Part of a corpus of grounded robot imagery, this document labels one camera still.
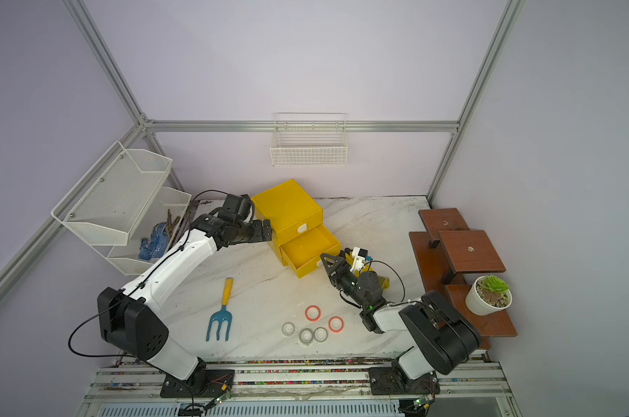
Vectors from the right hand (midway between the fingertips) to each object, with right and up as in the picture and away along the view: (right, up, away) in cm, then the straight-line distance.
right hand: (321, 261), depth 82 cm
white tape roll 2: (-5, -24, 0) cm, 24 cm away
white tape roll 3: (-1, -24, 0) cm, 24 cm away
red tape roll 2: (+7, -22, +2) cm, 23 cm away
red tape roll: (-3, -19, +5) cm, 19 cm away
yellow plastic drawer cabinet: (-10, +17, +7) cm, 21 cm away
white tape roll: (-11, -22, +2) cm, 25 cm away
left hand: (-21, +9, +1) cm, 23 cm away
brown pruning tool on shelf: (-56, +12, +11) cm, 58 cm away
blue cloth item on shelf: (-57, +5, +6) cm, 58 cm away
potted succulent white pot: (+43, -7, -16) cm, 47 cm away
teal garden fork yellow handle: (-34, -19, +4) cm, 39 cm away
